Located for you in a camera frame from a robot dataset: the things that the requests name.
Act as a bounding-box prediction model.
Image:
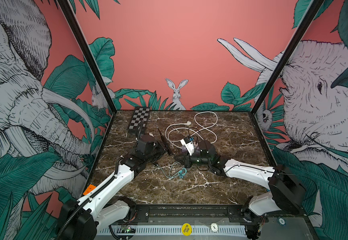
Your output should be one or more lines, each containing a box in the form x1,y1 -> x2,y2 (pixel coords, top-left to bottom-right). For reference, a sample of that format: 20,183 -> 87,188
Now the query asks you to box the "teal usb cable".
155,161 -> 188,180

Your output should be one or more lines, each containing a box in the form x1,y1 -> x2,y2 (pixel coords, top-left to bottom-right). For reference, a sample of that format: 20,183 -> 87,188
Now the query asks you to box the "thin black cable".
188,127 -> 206,142

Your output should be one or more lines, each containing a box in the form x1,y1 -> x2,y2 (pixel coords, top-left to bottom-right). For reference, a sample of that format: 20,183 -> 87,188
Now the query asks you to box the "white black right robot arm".
175,138 -> 306,216

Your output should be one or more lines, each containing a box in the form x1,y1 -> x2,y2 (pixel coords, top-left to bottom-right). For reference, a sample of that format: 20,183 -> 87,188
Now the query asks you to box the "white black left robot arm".
56,135 -> 170,240

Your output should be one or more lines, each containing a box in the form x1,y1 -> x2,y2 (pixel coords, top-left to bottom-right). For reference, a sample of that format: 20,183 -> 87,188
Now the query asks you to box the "black white checkerboard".
128,107 -> 151,134

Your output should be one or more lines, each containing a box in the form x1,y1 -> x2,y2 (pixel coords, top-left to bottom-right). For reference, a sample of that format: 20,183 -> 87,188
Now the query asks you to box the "orange blue puzzle cube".
83,184 -> 96,196

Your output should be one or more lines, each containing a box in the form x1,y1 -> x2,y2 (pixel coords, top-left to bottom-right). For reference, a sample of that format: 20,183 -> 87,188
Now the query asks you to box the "yellow round sticker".
181,223 -> 192,236

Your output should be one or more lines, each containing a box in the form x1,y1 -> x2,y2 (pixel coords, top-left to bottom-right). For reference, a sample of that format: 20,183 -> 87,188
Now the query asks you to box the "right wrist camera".
180,137 -> 199,156

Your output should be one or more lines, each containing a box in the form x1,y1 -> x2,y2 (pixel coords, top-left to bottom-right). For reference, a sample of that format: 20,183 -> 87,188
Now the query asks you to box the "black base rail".
120,204 -> 309,225

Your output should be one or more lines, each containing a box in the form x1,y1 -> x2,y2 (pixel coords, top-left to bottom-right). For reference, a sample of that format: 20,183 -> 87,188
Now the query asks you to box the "white slotted rail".
112,225 -> 246,237

